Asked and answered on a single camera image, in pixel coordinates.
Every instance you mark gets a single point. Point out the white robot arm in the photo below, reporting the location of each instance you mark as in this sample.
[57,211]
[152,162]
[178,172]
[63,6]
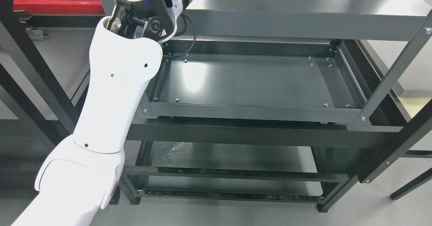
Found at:
[81,173]

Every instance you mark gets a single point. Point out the black metal shelf rack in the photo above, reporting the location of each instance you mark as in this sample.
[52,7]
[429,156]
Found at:
[43,80]

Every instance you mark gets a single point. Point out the grey metal shelving unit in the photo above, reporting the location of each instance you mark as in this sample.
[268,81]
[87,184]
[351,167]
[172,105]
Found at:
[314,79]

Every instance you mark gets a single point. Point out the red metal beam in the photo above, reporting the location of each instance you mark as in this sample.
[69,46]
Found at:
[79,7]

